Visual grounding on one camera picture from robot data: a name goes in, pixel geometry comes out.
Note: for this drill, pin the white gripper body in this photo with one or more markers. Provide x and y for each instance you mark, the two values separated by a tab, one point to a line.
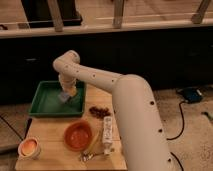
66	83

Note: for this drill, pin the orange bowl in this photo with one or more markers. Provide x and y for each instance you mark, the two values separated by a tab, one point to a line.
78	136

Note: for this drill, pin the green plastic tray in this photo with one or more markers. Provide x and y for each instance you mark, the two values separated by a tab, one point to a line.
46	102

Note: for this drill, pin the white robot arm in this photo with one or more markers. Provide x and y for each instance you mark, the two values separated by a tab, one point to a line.
143	139

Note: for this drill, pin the blue box on floor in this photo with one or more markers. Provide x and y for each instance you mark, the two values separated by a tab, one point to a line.
190	94

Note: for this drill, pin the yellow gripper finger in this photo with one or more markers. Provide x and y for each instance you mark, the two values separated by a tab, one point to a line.
72	91

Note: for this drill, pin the yellow stick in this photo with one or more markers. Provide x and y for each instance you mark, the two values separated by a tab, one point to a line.
91	145

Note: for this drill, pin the metal spoon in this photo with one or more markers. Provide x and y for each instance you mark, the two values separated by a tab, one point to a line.
86	157

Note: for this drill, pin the bunch of dark grapes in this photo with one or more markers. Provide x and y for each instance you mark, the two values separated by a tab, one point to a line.
99	113

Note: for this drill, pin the blue sponge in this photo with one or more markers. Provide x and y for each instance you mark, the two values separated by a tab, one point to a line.
64	97

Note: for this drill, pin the small orange cup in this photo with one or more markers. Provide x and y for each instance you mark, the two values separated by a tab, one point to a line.
29	148

